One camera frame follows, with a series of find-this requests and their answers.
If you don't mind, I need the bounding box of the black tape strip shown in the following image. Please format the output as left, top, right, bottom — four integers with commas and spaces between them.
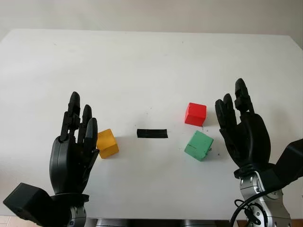
136, 128, 169, 139

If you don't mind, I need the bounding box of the dark robot torso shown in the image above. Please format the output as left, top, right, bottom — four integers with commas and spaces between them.
94, 218, 237, 227

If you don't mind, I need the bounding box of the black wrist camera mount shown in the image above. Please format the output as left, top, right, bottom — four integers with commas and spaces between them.
2, 182, 71, 227
260, 138, 303, 197

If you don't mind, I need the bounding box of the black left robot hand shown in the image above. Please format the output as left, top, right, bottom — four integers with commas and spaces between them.
49, 91, 99, 205

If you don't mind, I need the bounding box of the red wooden block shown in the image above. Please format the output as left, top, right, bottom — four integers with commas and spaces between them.
184, 102, 207, 125

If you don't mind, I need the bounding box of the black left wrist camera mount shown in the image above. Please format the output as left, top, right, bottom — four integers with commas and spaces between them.
2, 182, 71, 227

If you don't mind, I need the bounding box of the yellow wooden block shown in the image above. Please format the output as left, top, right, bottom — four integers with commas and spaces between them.
96, 129, 119, 159

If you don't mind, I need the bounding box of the green wooden block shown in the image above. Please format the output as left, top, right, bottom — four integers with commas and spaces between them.
184, 130, 214, 162

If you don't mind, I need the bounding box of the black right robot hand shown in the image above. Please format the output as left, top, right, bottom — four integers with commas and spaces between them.
214, 78, 273, 179

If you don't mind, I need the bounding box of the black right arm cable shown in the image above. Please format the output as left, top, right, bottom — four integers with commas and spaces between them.
231, 199, 261, 227

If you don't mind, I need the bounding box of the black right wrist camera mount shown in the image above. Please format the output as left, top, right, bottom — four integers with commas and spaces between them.
260, 138, 303, 197

